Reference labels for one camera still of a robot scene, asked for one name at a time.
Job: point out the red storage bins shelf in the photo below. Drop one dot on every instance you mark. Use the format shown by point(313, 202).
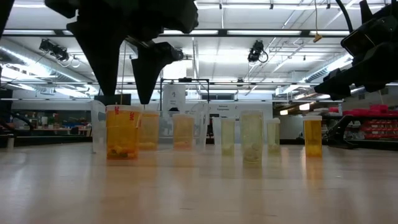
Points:
point(377, 109)

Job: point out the clear plastic bin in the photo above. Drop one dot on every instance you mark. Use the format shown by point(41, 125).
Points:
point(98, 124)
point(216, 130)

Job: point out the small orange pill bottle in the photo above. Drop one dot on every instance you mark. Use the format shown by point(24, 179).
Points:
point(312, 137)

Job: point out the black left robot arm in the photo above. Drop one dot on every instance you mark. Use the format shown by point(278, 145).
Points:
point(4, 12)

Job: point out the yellow hanging tag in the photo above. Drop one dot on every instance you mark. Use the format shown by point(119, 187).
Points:
point(317, 38)

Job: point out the white sign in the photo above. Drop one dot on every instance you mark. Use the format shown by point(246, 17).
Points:
point(174, 98)

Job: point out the silver ventilation duct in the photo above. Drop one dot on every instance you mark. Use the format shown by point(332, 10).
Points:
point(31, 65)

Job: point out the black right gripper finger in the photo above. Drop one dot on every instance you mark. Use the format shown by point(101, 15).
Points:
point(337, 85)
point(379, 43)

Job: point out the overhead rig crossbar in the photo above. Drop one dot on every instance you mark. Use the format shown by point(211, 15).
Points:
point(222, 32)

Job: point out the white equipment banner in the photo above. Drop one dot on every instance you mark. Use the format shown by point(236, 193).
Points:
point(222, 109)

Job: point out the small pale green pill bottle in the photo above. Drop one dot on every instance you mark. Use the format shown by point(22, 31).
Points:
point(228, 137)
point(252, 137)
point(273, 135)

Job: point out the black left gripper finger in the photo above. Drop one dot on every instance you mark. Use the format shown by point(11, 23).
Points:
point(99, 62)
point(149, 74)

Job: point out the background workbench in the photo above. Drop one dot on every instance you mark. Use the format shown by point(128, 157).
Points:
point(46, 130)

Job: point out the black ceiling device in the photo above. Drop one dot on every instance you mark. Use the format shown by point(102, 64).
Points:
point(54, 49)

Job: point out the black overhead camera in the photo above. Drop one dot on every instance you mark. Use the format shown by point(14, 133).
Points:
point(255, 51)

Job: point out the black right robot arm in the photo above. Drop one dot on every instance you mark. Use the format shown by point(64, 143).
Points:
point(366, 9)

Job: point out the thin black background frame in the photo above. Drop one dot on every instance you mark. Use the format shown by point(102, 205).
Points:
point(186, 80)

